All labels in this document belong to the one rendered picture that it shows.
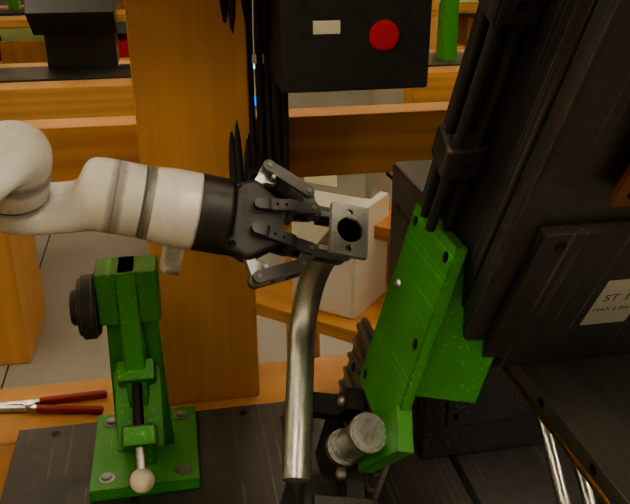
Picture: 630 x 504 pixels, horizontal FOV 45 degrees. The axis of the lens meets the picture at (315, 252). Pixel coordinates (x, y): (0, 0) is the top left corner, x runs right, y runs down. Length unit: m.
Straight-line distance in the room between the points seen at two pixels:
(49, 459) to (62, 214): 0.41
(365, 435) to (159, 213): 0.28
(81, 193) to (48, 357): 2.37
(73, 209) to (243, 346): 0.45
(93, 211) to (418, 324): 0.31
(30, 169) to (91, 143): 0.38
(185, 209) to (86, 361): 2.31
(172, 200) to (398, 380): 0.27
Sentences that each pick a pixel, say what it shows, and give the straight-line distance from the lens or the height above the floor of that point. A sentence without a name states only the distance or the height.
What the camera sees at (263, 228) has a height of 1.26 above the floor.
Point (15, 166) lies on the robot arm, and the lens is 0.69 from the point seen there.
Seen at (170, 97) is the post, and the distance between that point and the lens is 0.96.
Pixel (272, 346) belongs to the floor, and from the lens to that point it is 2.96.
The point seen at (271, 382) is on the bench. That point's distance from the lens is 1.18.
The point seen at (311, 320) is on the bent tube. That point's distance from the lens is 0.85.
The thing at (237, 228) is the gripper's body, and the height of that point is 1.26.
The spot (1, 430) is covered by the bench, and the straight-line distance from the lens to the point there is 1.16.
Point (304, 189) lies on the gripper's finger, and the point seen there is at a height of 1.28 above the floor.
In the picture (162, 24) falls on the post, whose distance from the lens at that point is 0.94.
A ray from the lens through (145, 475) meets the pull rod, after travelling 0.91.
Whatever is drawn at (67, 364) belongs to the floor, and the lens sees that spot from 2.99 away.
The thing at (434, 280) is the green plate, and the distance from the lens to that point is 0.69.
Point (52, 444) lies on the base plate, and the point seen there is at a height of 0.90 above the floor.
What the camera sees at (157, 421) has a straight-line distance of 0.94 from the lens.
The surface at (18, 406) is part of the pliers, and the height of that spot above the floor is 0.89.
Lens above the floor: 1.54
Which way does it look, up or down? 24 degrees down
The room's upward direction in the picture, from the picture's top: straight up
